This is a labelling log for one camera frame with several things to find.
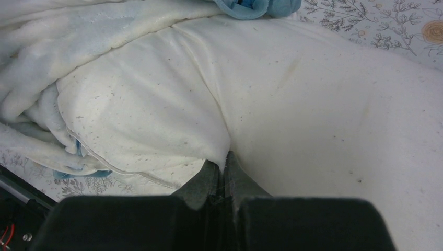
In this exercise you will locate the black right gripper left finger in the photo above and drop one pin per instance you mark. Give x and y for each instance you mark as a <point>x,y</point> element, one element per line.
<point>200,187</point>

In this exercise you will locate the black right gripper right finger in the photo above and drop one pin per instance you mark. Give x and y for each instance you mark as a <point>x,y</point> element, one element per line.
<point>238,185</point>

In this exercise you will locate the white pillow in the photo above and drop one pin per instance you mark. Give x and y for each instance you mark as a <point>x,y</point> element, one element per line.
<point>306,112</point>

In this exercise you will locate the blue white plush pillowcase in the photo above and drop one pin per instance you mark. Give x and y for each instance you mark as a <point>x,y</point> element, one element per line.
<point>43,41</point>

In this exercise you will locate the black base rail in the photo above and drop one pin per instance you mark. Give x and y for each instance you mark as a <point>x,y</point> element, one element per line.
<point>23,210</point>

